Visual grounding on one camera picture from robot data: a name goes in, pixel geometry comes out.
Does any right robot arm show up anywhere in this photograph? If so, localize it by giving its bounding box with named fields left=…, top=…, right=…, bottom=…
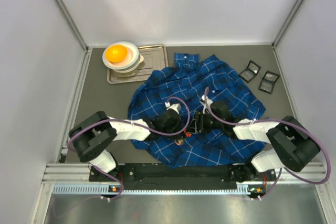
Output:
left=186, top=100, right=320, bottom=173

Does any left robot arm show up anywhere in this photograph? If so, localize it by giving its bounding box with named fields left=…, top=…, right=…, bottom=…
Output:
left=68, top=108, right=185, bottom=177

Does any round brown badge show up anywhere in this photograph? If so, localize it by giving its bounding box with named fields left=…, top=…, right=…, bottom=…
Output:
left=174, top=139, right=184, bottom=146

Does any blue plaid shirt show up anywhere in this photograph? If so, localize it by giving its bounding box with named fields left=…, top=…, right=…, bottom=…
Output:
left=128, top=53, right=266, bottom=168

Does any silver metal tray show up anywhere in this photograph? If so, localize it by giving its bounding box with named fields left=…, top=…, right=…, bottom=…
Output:
left=107, top=45, right=169, bottom=84

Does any black jewelry box left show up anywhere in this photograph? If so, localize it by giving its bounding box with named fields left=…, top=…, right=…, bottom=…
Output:
left=239, top=60, right=261, bottom=83

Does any black jewelry box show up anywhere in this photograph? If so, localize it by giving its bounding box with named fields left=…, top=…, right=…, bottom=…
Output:
left=239, top=60, right=261, bottom=83
left=258, top=70, right=280, bottom=94

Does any black jewelry box right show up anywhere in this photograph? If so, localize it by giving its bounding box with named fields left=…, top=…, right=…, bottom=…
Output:
left=258, top=70, right=280, bottom=94

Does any white bowl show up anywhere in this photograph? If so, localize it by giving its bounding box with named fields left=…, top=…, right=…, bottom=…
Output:
left=102, top=41, right=143, bottom=72

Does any orange ball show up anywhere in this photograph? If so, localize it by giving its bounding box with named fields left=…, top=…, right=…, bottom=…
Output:
left=105, top=45, right=128, bottom=63

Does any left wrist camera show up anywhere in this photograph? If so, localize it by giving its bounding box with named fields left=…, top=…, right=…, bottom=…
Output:
left=165, top=102, right=181, bottom=114

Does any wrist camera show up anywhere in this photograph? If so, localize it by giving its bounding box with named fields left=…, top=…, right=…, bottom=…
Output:
left=165, top=102, right=181, bottom=114
left=200, top=95, right=213, bottom=114

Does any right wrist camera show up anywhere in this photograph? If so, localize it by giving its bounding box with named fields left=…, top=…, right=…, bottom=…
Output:
left=200, top=95, right=213, bottom=114

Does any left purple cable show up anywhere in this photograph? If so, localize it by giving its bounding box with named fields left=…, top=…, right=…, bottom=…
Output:
left=67, top=97, right=191, bottom=201

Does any purple cable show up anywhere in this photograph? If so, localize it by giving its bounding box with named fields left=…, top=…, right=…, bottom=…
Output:
left=203, top=87, right=331, bottom=201
left=67, top=97, right=191, bottom=201

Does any white cable duct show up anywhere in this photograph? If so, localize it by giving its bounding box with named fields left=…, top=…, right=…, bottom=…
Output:
left=52, top=182, right=266, bottom=196

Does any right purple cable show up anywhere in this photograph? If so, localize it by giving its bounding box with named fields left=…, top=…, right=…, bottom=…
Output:
left=203, top=87, right=331, bottom=201

